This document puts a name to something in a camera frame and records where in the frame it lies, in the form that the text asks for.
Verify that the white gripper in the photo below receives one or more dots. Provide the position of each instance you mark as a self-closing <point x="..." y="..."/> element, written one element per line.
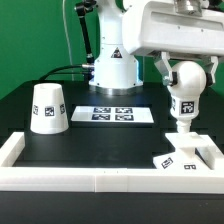
<point x="151" y="26"/>

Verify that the white lamp shade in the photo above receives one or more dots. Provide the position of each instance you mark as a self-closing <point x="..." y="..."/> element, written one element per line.
<point x="48" y="109"/>

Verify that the white marker plate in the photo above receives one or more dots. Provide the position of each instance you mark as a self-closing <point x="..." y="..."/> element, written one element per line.
<point x="112" y="114"/>

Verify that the white lamp base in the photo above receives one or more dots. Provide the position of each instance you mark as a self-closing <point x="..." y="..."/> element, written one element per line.
<point x="184" y="157"/>

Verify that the white U-shaped table fence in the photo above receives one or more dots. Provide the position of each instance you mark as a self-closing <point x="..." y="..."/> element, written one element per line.
<point x="12" y="178"/>

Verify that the white lamp bulb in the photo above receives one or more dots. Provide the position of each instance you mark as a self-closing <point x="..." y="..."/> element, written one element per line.
<point x="185" y="95"/>

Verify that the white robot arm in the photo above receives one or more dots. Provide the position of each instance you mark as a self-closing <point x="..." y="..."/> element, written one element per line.
<point x="115" y="70"/>

